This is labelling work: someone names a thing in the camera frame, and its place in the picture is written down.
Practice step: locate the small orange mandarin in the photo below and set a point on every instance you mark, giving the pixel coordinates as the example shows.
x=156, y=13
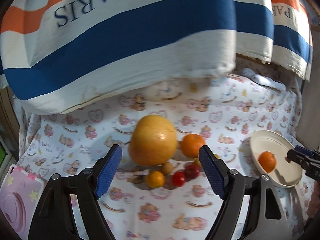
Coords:
x=191, y=144

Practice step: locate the yellow-orange tomato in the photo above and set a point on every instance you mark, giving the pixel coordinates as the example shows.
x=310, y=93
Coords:
x=196, y=162
x=155, y=179

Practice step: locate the cream round plate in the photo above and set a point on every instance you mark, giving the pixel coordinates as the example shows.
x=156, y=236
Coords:
x=284, y=174

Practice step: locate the person's right hand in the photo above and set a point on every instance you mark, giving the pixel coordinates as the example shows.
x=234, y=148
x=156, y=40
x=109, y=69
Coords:
x=314, y=203

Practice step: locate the pink tablet case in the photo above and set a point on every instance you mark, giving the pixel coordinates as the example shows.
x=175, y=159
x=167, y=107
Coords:
x=20, y=192

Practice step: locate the large striped Paris pillow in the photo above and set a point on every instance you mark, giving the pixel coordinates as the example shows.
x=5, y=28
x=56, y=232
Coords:
x=58, y=55

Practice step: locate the red cherry tomato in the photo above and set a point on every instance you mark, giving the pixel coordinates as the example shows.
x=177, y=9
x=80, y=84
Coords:
x=178, y=179

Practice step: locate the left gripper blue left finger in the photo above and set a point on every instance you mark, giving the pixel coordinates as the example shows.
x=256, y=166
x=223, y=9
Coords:
x=105, y=170

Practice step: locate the dark red small apple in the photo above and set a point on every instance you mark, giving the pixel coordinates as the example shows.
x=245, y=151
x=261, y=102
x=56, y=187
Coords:
x=191, y=172

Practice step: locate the large orange mandarin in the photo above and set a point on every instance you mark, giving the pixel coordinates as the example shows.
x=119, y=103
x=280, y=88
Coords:
x=267, y=161

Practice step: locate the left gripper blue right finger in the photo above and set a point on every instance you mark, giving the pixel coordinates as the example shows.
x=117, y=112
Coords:
x=214, y=170

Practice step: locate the tan longan fruit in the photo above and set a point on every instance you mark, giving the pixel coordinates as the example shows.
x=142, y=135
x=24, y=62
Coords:
x=167, y=168

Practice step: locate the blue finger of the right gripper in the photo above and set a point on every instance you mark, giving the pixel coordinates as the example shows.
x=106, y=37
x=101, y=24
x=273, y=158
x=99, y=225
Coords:
x=293, y=156
x=302, y=150

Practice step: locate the large yellow apple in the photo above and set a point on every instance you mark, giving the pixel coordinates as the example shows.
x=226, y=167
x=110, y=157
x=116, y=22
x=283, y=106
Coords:
x=153, y=142

